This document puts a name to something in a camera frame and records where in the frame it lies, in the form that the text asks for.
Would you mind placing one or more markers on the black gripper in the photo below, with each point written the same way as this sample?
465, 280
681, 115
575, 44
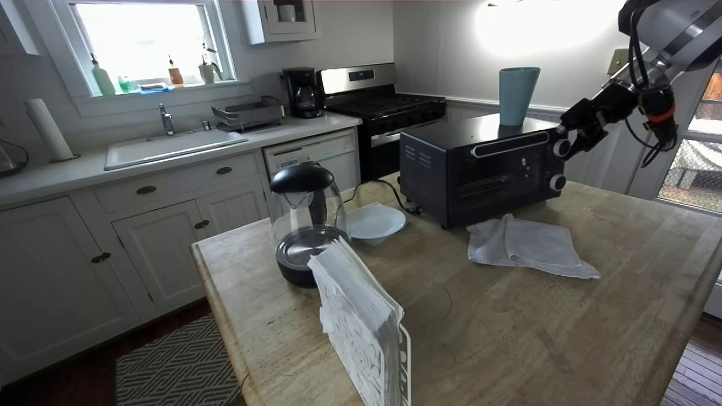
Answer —
599, 110

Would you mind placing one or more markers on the round silver-rimmed oven knob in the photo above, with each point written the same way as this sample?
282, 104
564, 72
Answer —
561, 149
558, 183

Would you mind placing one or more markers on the silver Franka robot arm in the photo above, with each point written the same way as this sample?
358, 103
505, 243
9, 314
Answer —
685, 31

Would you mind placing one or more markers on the teal plastic cup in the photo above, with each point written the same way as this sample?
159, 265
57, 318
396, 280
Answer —
520, 94

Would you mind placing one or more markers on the white crumpled cloth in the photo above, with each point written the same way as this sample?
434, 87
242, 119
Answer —
527, 247

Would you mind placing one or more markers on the black toaster oven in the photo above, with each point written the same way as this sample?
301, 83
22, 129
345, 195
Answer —
460, 169

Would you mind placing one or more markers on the white glass door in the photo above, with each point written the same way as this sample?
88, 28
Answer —
701, 166

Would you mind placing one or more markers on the black and steel stove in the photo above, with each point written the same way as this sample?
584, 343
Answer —
385, 113

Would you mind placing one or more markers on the white round plate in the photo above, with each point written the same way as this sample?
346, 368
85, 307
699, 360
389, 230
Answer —
376, 222

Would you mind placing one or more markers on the white dishwasher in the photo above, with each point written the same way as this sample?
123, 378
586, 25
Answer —
330, 155

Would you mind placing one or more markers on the black coffee maker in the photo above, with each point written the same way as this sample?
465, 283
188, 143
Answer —
303, 94

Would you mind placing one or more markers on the glass kettle with black lid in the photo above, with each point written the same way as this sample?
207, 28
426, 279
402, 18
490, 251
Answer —
306, 226

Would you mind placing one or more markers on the white towel with print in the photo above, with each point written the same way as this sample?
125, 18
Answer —
352, 316

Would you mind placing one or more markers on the gray dish drainer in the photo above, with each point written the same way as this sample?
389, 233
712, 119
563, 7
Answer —
249, 113

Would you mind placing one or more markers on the small potted plant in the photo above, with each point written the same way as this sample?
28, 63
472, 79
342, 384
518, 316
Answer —
208, 68

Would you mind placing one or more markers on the white kitchen sink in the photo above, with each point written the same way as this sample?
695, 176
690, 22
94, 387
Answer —
173, 148

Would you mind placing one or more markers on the small brown bottle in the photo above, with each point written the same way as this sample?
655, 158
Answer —
175, 72

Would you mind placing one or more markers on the chrome faucet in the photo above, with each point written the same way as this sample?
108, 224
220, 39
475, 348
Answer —
166, 120

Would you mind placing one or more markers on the blue sponge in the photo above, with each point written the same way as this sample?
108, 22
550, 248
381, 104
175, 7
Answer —
155, 88

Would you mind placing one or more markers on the white framed window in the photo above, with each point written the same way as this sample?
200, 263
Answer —
144, 37

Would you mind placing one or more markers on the gray patterned rug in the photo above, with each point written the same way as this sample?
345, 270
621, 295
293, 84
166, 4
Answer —
178, 368

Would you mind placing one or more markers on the green soap bottle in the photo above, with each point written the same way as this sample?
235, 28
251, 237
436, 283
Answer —
102, 79

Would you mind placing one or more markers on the white base cabinets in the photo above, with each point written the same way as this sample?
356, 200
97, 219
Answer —
76, 271

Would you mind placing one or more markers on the white paper towel roll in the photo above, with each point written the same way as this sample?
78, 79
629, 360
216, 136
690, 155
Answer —
50, 129

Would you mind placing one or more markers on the beige light switch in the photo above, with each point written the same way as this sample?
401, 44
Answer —
616, 62

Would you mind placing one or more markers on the white wall cabinet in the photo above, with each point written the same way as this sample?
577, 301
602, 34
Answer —
281, 18

